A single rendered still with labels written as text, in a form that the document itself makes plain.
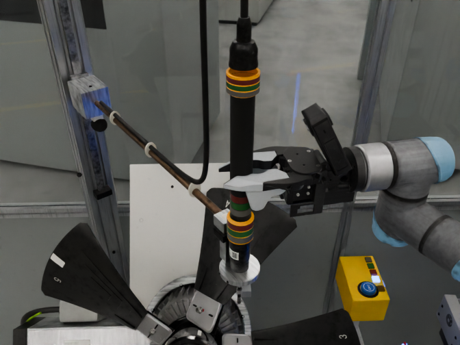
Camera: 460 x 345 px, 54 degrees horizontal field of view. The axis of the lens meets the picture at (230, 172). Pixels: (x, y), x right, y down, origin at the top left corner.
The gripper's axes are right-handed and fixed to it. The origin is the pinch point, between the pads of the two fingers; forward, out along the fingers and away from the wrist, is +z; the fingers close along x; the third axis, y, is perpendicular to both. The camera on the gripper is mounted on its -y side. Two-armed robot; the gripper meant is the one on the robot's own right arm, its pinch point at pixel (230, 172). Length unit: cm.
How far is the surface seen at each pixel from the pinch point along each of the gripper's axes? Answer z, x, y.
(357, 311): -38, 15, 61
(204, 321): 4.3, 4.3, 39.4
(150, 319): 14.9, 6.0, 38.1
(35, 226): 55, 82, 73
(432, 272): -97, 55, 102
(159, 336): 13.6, 5.5, 43.4
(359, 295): -38, 17, 57
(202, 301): 4.0, 8.4, 38.2
